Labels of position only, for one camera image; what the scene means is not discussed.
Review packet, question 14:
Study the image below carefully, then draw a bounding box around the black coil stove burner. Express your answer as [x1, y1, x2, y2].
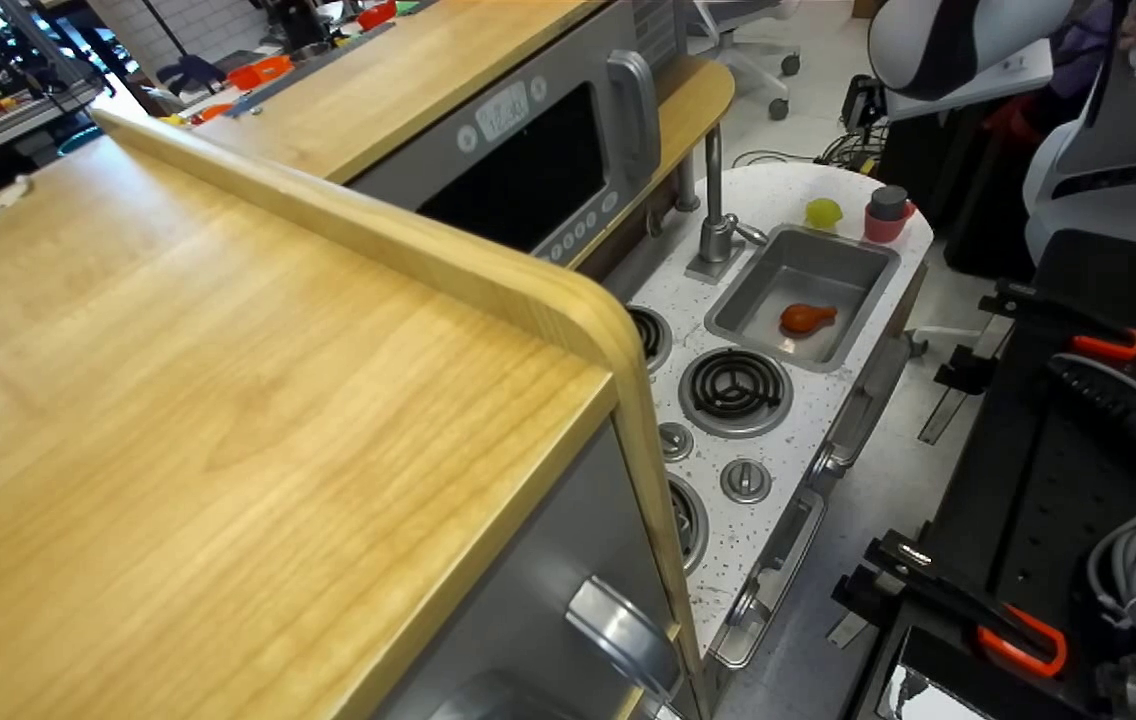
[663, 474, 712, 575]
[676, 342, 795, 439]
[620, 298, 676, 375]

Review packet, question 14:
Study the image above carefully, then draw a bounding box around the round silver stove knob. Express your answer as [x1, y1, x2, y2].
[656, 419, 700, 462]
[721, 456, 777, 506]

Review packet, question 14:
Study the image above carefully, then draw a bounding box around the grey toy microwave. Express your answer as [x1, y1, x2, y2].
[349, 0, 681, 271]

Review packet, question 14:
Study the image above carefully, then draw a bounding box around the silver toy faucet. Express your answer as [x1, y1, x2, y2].
[683, 125, 762, 285]

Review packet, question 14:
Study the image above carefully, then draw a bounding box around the orange pear-shaped toy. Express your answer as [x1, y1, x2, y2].
[777, 298, 838, 342]

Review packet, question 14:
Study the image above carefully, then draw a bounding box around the grey toy sink basin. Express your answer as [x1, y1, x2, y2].
[703, 225, 903, 375]

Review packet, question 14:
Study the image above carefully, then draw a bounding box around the wooden toy kitchen unit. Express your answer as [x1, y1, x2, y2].
[0, 0, 940, 720]

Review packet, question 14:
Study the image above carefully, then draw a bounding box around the red cup grey lid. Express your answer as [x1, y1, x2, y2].
[861, 184, 921, 248]

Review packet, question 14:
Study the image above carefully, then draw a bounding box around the orange bin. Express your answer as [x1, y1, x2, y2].
[220, 52, 299, 95]

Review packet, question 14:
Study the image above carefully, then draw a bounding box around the orange black clamp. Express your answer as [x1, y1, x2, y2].
[833, 529, 1070, 682]
[933, 278, 1136, 400]

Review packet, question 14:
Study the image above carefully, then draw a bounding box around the white black office chair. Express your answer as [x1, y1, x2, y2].
[864, 0, 1081, 103]

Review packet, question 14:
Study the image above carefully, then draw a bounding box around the black pegboard base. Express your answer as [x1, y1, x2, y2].
[843, 230, 1136, 720]

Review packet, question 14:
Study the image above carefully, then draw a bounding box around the grey office chair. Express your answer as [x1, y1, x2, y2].
[1021, 0, 1136, 271]

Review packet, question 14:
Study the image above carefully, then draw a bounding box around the silver microwave handle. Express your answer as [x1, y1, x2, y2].
[602, 46, 663, 192]

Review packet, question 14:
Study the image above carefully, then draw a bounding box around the large silver door handle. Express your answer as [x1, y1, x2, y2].
[563, 570, 683, 702]

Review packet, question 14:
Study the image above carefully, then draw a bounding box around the grey oven door handle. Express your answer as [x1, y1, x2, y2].
[712, 485, 826, 673]

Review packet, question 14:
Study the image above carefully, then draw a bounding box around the grey sink cabinet handle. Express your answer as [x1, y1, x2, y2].
[804, 331, 921, 485]

